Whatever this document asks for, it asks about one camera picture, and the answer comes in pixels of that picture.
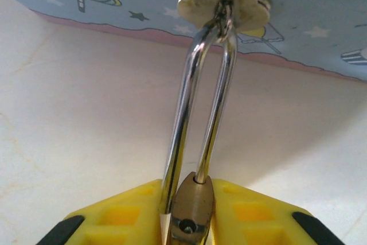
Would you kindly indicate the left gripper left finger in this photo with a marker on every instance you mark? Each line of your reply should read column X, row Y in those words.
column 120, row 219

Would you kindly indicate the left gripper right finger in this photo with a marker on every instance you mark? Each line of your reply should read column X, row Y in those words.
column 258, row 219

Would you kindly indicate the brass padlock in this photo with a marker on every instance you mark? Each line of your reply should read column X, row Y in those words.
column 195, row 199

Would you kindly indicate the cartoon print tin box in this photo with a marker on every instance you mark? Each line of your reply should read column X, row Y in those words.
column 114, row 7

